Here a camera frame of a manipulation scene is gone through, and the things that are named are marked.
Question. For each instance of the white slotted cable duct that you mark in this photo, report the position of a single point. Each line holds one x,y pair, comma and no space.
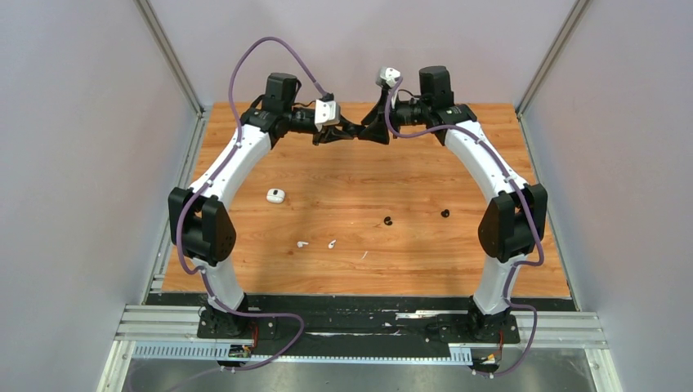
453,355

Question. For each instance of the right aluminium corner post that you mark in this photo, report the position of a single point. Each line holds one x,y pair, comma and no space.
568,26

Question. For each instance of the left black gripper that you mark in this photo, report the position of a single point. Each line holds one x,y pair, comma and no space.
332,133

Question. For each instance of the aluminium frame rail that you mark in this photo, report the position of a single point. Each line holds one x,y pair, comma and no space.
555,329

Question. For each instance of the white earbud charging case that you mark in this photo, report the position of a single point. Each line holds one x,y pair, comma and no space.
275,196

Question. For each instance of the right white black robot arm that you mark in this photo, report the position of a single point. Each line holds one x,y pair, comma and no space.
513,223

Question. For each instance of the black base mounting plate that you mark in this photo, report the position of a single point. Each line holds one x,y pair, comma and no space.
350,326

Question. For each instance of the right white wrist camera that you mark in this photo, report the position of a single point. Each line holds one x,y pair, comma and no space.
387,77

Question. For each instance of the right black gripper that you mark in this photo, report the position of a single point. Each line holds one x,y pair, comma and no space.
377,128

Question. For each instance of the aluminium corner post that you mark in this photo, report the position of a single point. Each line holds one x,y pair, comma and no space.
568,26
153,23

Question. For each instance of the left aluminium corner post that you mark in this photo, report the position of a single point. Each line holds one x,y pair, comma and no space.
153,23

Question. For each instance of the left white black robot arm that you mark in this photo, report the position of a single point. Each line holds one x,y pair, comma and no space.
201,227

